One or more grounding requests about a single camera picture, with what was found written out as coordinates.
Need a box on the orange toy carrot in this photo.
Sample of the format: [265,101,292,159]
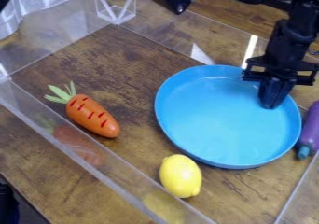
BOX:
[43,82,119,138]

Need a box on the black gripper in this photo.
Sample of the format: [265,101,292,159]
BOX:
[241,20,319,108]

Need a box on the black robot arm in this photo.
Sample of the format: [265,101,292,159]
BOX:
[236,0,319,109]

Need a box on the blue round tray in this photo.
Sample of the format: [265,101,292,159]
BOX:
[154,65,301,169]

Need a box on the yellow toy lemon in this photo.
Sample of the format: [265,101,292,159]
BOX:
[158,154,201,198]

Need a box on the clear acrylic enclosure wall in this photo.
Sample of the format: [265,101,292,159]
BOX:
[0,0,319,224]

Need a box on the purple toy eggplant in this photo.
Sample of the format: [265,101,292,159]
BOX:
[297,100,319,160]

